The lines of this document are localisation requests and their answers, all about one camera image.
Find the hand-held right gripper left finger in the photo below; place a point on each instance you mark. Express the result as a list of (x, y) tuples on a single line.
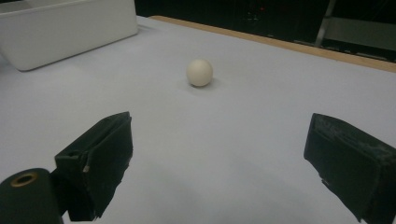
[(101, 161)]

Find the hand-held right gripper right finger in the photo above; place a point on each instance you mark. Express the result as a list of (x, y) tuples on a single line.
[(355, 165)]

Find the white plastic bin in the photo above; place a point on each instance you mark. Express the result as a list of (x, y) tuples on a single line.
[(68, 37)]

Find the white ball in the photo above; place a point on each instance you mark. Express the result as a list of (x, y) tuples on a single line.
[(199, 72)]

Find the grey metal stand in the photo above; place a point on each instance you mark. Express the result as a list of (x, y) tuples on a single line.
[(358, 31)]

